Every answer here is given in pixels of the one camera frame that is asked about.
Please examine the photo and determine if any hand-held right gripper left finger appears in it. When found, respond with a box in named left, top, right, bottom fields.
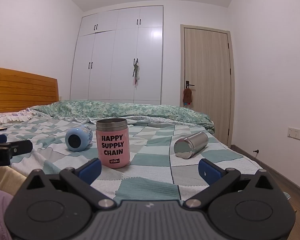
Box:
left=20, top=158, right=117, bottom=209

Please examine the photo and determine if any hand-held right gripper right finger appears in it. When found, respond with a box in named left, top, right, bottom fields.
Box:
left=184, top=159, right=283, bottom=209

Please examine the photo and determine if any plain stainless steel cup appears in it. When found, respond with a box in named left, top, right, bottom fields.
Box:
left=174, top=131, right=209, bottom=160

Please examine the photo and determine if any pink printed steel cup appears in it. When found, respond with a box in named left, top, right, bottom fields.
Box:
left=95, top=118, right=131, bottom=169

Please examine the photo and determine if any light blue cup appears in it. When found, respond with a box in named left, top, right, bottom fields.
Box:
left=65, top=124, right=93, bottom=152

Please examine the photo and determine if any cream cloth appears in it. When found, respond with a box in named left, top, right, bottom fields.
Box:
left=0, top=166, right=27, bottom=196

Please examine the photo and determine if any ruffled floral pillow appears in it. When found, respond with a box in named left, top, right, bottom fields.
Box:
left=0, top=109, right=40, bottom=127

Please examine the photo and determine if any wooden headboard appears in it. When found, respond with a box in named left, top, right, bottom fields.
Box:
left=0, top=66, right=59, bottom=113

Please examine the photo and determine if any checkered green bedsheet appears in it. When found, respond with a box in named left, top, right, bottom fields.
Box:
left=0, top=116, right=265, bottom=203

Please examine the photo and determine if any green floral quilt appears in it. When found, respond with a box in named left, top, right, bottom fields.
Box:
left=30, top=100, right=215, bottom=133

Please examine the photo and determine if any brown hanging pouch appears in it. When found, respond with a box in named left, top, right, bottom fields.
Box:
left=182, top=86, right=193, bottom=107

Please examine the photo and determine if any light wooden door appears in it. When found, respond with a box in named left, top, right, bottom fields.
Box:
left=180, top=24, right=235, bottom=148

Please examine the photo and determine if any white wardrobe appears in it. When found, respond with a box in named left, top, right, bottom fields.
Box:
left=70, top=5, right=164, bottom=105

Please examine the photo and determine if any white wall socket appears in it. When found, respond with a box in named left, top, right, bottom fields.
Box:
left=287, top=127, right=300, bottom=141

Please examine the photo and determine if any hanging keychain bundle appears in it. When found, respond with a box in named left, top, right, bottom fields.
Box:
left=132, top=58, right=141, bottom=87

